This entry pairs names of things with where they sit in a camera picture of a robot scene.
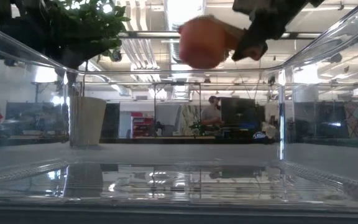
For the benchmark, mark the white plant pot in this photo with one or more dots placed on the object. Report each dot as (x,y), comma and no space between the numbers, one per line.
(87,121)

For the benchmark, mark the orange measuring cup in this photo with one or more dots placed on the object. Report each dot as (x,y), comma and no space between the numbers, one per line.
(204,43)

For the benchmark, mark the black monitor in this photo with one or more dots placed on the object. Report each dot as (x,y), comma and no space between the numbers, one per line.
(238,111)

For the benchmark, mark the red shelving unit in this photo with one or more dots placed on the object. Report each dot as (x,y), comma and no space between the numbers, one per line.
(141,124)

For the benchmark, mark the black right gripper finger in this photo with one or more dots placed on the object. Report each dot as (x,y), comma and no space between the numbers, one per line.
(253,42)

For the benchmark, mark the black metal frame stand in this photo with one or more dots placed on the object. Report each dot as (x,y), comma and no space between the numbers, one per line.
(154,109)

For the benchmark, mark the clear plastic basket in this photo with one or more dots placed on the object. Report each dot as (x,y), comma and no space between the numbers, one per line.
(179,183)

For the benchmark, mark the person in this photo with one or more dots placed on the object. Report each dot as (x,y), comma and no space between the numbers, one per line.
(211,113)

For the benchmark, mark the green leafy plant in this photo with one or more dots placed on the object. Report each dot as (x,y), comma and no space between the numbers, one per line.
(82,28)

